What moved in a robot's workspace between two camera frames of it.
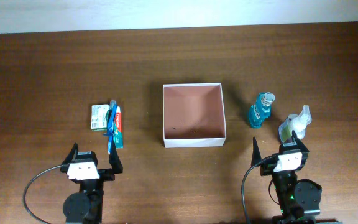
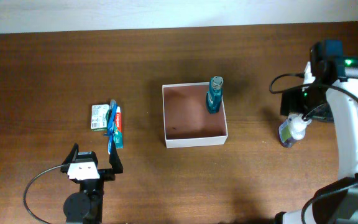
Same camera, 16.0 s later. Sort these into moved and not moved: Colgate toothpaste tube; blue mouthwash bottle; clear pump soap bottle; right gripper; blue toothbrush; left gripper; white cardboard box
Moved: right gripper; blue mouthwash bottle
Not moved: clear pump soap bottle; left gripper; blue toothbrush; Colgate toothpaste tube; white cardboard box
